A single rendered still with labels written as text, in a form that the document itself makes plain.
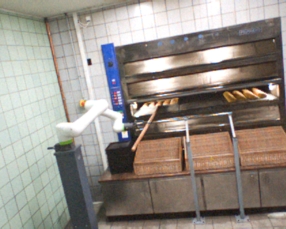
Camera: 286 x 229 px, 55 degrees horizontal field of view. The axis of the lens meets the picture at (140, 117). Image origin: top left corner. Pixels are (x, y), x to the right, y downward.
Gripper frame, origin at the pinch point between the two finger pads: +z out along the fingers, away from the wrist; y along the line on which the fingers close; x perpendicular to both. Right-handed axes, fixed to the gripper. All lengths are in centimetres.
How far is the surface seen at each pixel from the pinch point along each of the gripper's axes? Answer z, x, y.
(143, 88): -9, -55, -34
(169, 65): 28, -55, -58
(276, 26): 153, -58, -82
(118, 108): -44, -51, -14
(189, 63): 52, -54, -56
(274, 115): 143, -57, 21
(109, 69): -48, -51, -64
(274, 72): 146, -56, -31
